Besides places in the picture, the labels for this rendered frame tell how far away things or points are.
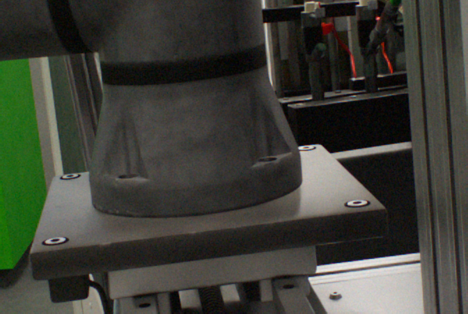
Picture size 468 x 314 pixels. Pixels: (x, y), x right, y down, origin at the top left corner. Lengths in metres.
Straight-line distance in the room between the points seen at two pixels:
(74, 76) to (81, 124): 0.07
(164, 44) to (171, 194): 0.10
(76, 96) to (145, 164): 0.58
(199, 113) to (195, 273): 0.10
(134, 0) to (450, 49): 0.23
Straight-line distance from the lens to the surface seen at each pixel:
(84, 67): 1.29
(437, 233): 0.61
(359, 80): 1.53
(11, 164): 4.20
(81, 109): 1.25
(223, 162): 0.68
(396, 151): 1.26
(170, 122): 0.68
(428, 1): 0.57
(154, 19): 0.68
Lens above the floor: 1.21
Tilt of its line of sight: 11 degrees down
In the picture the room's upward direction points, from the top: 6 degrees counter-clockwise
